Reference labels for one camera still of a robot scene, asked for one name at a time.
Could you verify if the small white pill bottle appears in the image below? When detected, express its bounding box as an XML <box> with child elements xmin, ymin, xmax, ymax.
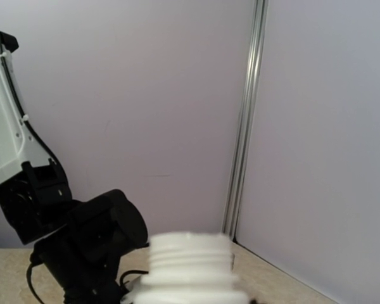
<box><xmin>121</xmin><ymin>232</ymin><xmax>250</xmax><ymax>303</ymax></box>

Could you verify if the left aluminium frame post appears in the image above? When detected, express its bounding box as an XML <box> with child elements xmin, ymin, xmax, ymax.
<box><xmin>222</xmin><ymin>1</ymin><xmax>269</xmax><ymax>241</ymax></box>

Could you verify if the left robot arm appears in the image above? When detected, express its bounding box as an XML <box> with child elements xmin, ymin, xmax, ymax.
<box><xmin>0</xmin><ymin>31</ymin><xmax>148</xmax><ymax>303</ymax></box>

